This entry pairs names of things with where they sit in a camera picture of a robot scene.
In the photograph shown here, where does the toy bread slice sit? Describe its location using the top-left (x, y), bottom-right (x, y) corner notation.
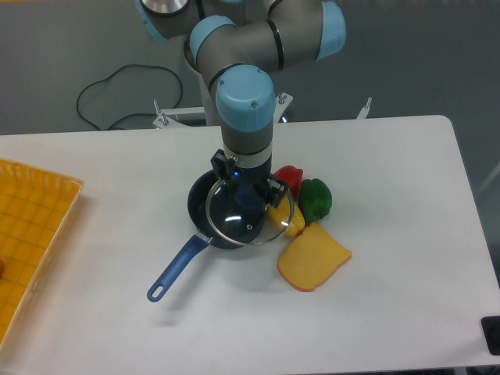
top-left (277, 223), bottom-right (352, 292)

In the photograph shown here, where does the blue frying pan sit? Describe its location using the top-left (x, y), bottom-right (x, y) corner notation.
top-left (147, 171), bottom-right (243, 302)

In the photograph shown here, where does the yellow plastic basket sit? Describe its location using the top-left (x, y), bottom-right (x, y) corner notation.
top-left (1, 159), bottom-right (84, 344)

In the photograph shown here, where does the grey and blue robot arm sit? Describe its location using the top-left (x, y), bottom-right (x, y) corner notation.
top-left (136, 1), bottom-right (347, 205)

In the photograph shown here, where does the black device at table edge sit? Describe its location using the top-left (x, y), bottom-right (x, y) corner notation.
top-left (480, 316), bottom-right (500, 356)

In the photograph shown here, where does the red toy bell pepper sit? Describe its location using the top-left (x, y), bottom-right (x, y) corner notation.
top-left (274, 165), bottom-right (304, 200)

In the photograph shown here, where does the yellow toy bell pepper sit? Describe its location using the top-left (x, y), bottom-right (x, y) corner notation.
top-left (267, 198), bottom-right (305, 238)

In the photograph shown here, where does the black cable on floor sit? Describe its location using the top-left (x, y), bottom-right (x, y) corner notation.
top-left (76, 64), bottom-right (184, 131)

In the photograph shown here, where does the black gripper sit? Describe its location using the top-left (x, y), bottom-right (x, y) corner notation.
top-left (210, 148), bottom-right (288, 207)

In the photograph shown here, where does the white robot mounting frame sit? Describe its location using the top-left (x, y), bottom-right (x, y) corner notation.
top-left (152, 92), bottom-right (373, 129)

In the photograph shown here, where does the glass lid with blue knob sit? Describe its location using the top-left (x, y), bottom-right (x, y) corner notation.
top-left (205, 180), bottom-right (295, 245)

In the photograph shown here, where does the green toy bell pepper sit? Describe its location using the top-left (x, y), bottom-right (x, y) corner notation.
top-left (298, 178), bottom-right (333, 225)

